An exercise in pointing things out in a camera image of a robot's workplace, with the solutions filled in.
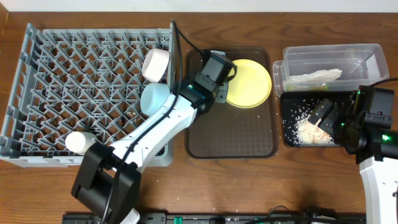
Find yellow plastic plate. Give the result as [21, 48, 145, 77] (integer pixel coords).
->
[226, 59, 272, 109]

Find green snack wrapper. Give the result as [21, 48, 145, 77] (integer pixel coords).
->
[284, 83, 328, 92]

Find blue plastic bowl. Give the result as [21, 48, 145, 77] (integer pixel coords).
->
[140, 83, 170, 116]

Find white plastic cup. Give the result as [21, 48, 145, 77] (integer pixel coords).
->
[65, 131, 98, 156]

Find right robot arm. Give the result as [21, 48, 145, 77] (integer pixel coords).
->
[308, 86, 397, 223]

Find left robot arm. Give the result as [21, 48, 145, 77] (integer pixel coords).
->
[71, 50, 238, 223]

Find black waste tray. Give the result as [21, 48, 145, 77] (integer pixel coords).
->
[280, 91, 353, 147]

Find pile of rice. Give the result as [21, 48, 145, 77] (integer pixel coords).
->
[281, 98, 337, 147]

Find clear plastic bin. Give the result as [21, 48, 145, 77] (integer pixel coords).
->
[272, 44, 389, 96]

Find dark brown serving tray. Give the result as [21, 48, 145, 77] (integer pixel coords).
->
[185, 47, 278, 159]

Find grey plastic dish rack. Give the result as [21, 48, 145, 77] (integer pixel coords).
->
[1, 24, 174, 167]

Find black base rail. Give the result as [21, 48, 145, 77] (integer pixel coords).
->
[61, 205, 366, 224]

